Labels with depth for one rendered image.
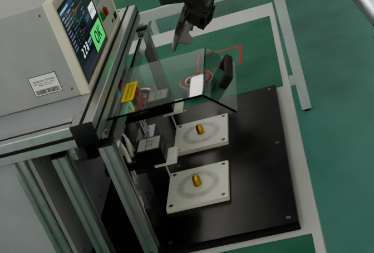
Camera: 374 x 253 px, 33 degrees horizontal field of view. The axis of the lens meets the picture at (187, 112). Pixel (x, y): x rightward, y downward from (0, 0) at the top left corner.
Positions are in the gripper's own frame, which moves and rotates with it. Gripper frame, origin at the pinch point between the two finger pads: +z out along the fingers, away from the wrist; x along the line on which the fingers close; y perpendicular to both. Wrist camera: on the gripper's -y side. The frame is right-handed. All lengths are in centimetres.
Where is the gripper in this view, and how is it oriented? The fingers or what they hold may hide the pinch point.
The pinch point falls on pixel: (180, 40)
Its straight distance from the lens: 195.4
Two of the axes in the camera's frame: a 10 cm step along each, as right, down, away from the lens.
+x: 3.7, -5.2, 7.7
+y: 9.1, 3.9, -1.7
